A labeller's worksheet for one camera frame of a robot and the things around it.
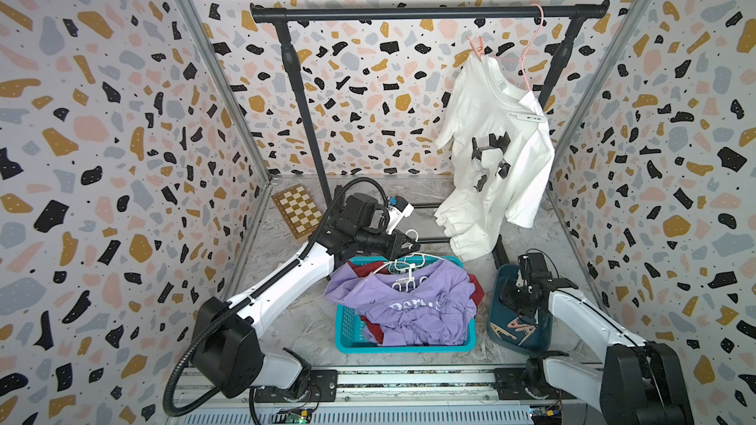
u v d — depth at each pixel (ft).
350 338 2.62
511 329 2.72
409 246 2.40
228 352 1.30
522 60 3.08
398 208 2.22
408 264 2.40
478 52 2.45
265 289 1.48
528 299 2.17
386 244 2.18
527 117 2.00
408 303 2.59
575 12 1.79
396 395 2.40
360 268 2.68
